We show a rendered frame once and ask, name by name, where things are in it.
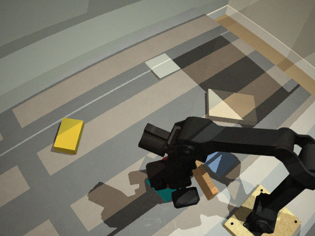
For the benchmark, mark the cream flat square pad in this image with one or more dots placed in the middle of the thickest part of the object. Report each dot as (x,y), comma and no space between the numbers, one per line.
(162,66)

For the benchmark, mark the wooden plank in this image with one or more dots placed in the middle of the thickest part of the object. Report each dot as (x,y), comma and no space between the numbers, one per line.
(204,180)

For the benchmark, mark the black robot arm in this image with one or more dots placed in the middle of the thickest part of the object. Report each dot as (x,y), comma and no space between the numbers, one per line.
(195,138)

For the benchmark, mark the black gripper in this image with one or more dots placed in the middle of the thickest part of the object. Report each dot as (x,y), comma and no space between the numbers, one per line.
(183,197)

